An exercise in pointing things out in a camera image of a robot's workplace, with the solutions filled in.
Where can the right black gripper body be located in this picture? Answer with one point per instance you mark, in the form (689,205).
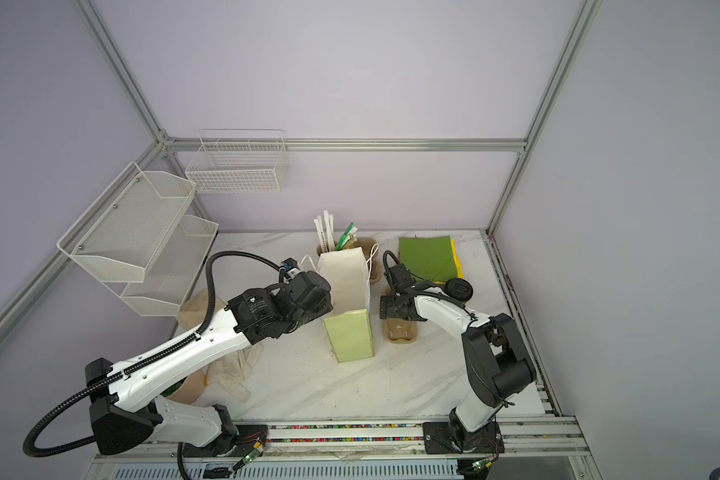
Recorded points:
(388,303)

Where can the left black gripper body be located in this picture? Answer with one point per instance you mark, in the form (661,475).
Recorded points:
(325,307)

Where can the single brown pulp cup carrier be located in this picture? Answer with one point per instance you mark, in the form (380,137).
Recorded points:
(399,332)

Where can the green paper gift bag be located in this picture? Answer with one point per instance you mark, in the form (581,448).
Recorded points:
(348,325)

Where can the black plastic cup lid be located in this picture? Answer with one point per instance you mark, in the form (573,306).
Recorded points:
(459,289)

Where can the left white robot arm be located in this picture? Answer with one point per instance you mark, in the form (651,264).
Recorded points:
(128,406)

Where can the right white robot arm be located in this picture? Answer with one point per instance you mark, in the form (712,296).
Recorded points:
(497,362)

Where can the green napkin stack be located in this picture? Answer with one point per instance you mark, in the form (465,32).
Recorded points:
(428,258)

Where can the brown pulp cup carriers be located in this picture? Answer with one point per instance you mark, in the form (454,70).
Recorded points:
(370,248)

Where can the yellow napkin stack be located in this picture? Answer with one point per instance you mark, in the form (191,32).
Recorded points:
(456,260)

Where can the paper bowl with greens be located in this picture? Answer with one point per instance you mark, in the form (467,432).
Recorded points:
(188,389)

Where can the white mesh two-tier shelf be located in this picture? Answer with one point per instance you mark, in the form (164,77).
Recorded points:
(140,241)

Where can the white wire basket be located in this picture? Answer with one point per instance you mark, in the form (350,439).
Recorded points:
(239,161)

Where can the aluminium frame rail base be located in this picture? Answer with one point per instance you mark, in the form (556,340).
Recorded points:
(545,447)

